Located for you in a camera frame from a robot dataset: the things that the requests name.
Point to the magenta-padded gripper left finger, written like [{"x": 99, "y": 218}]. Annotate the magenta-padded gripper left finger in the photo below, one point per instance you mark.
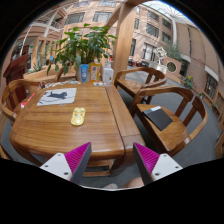
[{"x": 63, "y": 165}]

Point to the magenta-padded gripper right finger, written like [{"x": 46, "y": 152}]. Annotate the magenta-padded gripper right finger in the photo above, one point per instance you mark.
[{"x": 160, "y": 165}]

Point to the yellow computer mouse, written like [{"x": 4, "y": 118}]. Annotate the yellow computer mouse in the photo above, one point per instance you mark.
[{"x": 78, "y": 116}]

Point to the white cat-print mouse pad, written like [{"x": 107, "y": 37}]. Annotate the white cat-print mouse pad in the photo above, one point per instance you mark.
[{"x": 56, "y": 98}]

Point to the wooden armchair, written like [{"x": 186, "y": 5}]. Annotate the wooden armchair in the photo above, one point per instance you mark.
[
  {"x": 58, "y": 75},
  {"x": 10, "y": 86},
  {"x": 170, "y": 133},
  {"x": 133, "y": 86}
]

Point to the black notebook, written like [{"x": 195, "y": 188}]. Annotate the black notebook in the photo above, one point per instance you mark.
[{"x": 158, "y": 118}]

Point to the small clear packet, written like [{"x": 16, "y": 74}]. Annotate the small clear packet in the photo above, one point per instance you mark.
[{"x": 99, "y": 84}]

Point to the yellow flowering potted plant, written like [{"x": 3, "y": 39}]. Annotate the yellow flowering potted plant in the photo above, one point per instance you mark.
[{"x": 189, "y": 81}]

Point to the long wooden planter box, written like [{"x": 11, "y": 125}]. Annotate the long wooden planter box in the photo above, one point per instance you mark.
[{"x": 40, "y": 75}]

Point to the blue tube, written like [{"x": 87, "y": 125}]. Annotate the blue tube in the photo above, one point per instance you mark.
[{"x": 84, "y": 73}]

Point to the yellow detergent bottle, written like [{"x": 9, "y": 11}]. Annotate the yellow detergent bottle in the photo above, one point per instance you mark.
[{"x": 95, "y": 71}]

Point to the white pump bottle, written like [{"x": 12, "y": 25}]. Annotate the white pump bottle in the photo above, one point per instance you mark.
[{"x": 108, "y": 75}]

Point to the white abstract sculpture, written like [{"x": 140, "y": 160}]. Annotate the white abstract sculpture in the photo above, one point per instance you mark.
[{"x": 160, "y": 55}]

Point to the green potted plant white pot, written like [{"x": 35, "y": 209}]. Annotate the green potted plant white pot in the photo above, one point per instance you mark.
[{"x": 83, "y": 43}]

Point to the dark red wooden pedestal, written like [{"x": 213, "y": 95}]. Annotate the dark red wooden pedestal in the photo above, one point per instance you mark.
[{"x": 16, "y": 70}]

